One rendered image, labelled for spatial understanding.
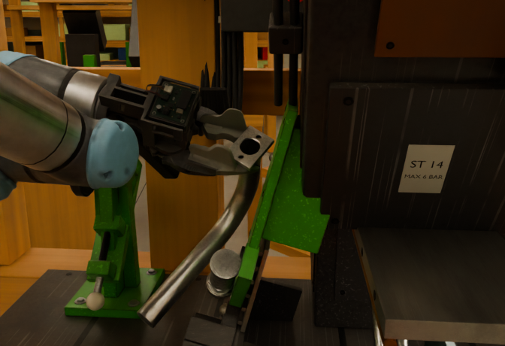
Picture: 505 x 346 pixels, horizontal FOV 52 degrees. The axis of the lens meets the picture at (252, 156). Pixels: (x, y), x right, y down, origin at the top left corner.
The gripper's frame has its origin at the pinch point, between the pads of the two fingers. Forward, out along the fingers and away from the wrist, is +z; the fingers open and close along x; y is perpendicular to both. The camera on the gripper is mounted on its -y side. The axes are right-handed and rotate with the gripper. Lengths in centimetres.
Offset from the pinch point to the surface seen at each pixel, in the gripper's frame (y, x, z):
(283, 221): 3.7, -9.5, 5.8
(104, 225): -21.7, -7.5, -20.7
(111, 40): -508, 413, -250
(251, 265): 2.1, -15.2, 3.5
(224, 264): -0.3, -15.1, 0.5
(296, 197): 6.0, -7.2, 6.4
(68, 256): -51, -7, -33
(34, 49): -717, 511, -466
